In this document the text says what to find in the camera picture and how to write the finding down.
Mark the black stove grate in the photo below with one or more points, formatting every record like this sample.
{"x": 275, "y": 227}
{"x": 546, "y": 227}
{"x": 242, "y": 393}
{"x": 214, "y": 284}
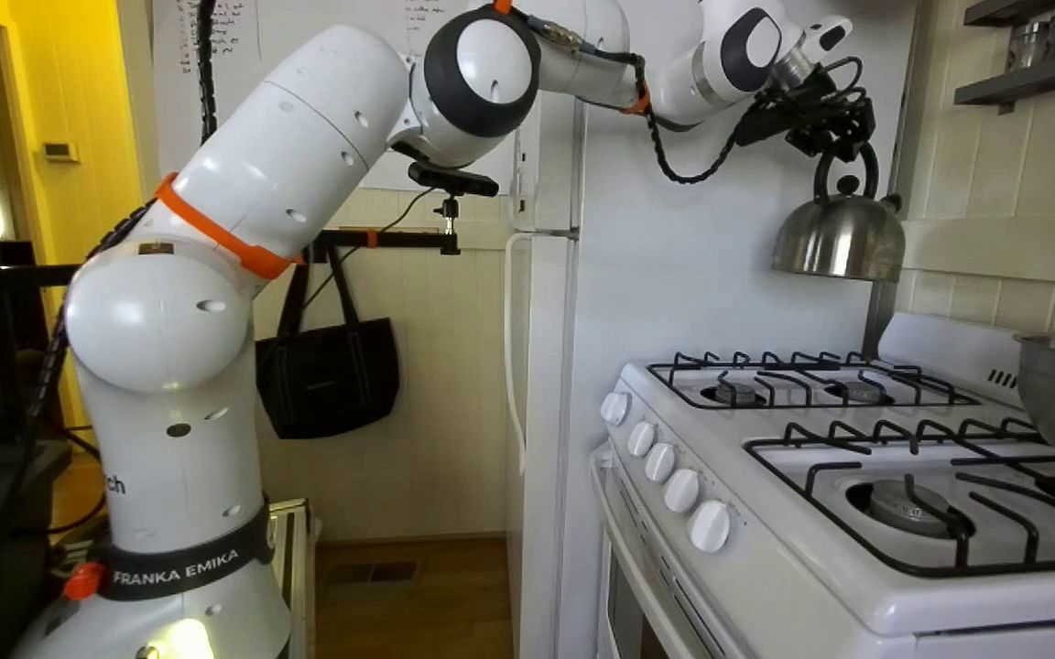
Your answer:
{"x": 798, "y": 390}
{"x": 916, "y": 455}

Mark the black tote bag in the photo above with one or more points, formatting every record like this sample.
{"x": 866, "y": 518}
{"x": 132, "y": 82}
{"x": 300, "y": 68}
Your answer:
{"x": 329, "y": 379}

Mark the white stove knob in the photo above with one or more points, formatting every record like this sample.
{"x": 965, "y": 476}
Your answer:
{"x": 638, "y": 438}
{"x": 712, "y": 525}
{"x": 684, "y": 493}
{"x": 660, "y": 462}
{"x": 612, "y": 406}

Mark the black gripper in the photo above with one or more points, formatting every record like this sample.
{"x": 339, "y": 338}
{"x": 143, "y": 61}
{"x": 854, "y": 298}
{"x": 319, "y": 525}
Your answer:
{"x": 826, "y": 116}

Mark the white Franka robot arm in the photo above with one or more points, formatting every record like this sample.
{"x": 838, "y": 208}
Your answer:
{"x": 175, "y": 367}

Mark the white gas stove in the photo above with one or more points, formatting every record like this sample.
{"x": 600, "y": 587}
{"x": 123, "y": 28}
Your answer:
{"x": 798, "y": 572}

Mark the black mounting bar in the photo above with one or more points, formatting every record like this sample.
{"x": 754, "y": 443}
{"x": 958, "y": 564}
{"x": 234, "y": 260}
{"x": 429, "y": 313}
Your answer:
{"x": 367, "y": 240}

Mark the white metal frame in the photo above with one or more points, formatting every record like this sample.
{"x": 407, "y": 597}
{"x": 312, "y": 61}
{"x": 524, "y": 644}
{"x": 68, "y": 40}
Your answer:
{"x": 295, "y": 572}

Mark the white refrigerator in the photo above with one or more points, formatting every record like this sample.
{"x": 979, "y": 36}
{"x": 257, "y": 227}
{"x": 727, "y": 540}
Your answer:
{"x": 698, "y": 267}

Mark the dark wall shelf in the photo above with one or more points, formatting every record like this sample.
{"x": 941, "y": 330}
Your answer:
{"x": 1029, "y": 77}

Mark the black camera on mount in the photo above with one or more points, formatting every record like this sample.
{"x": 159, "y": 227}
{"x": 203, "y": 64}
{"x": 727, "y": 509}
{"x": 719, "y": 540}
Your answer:
{"x": 456, "y": 180}

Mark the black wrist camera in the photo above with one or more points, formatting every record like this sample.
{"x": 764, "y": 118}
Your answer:
{"x": 770, "y": 127}

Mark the round gas stove burner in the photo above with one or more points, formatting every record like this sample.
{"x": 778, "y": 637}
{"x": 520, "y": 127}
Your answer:
{"x": 901, "y": 505}
{"x": 719, "y": 393}

